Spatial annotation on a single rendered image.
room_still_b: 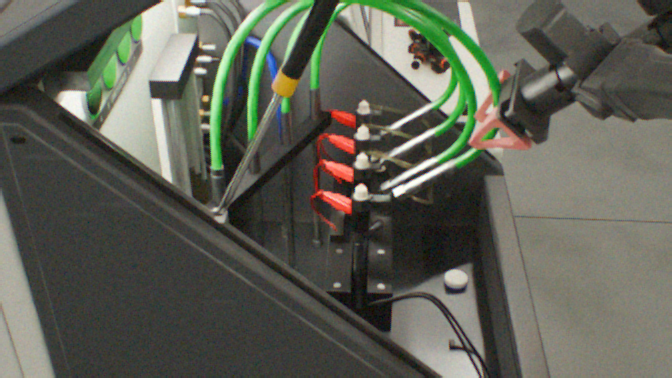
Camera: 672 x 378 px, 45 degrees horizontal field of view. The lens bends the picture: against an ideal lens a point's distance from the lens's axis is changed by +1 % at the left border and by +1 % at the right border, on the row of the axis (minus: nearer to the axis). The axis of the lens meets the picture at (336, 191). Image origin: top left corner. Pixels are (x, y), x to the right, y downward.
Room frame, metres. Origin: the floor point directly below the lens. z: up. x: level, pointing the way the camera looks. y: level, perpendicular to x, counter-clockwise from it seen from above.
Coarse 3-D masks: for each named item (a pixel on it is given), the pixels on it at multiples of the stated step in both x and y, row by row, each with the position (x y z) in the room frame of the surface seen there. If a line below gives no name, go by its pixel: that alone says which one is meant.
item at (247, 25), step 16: (272, 0) 0.92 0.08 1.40; (288, 0) 0.92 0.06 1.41; (400, 0) 0.92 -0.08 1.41; (416, 0) 0.92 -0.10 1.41; (256, 16) 0.92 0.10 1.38; (432, 16) 0.91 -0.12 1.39; (240, 32) 0.93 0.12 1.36; (448, 32) 0.92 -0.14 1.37; (464, 32) 0.92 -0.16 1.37; (480, 48) 0.92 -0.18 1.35; (224, 64) 0.93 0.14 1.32; (480, 64) 0.91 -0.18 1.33; (224, 80) 0.93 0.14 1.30; (496, 80) 0.91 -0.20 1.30; (496, 96) 0.91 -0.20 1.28; (496, 128) 0.91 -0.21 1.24; (464, 160) 0.91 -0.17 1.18
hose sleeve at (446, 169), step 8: (440, 168) 0.92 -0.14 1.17; (448, 168) 0.91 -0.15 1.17; (456, 168) 0.91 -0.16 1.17; (424, 176) 0.92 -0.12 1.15; (432, 176) 0.91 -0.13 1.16; (440, 176) 0.91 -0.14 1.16; (408, 184) 0.92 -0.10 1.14; (416, 184) 0.91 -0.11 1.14; (424, 184) 0.91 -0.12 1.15; (408, 192) 0.91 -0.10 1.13; (416, 192) 0.91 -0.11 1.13
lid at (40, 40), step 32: (32, 0) 0.65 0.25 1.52; (64, 0) 0.57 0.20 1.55; (96, 0) 0.56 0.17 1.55; (128, 0) 0.56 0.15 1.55; (160, 0) 0.56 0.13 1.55; (0, 32) 0.59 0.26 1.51; (32, 32) 0.57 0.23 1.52; (64, 32) 0.57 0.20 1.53; (96, 32) 0.56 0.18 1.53; (0, 64) 0.57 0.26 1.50; (32, 64) 0.57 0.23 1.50
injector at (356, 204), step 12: (360, 204) 0.91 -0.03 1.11; (360, 216) 0.91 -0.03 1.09; (360, 228) 0.91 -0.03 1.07; (372, 228) 0.92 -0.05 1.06; (360, 240) 0.92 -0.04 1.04; (360, 252) 0.92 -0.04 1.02; (360, 264) 0.92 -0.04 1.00; (360, 276) 0.92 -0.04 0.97; (360, 288) 0.92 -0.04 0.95; (360, 300) 0.92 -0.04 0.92
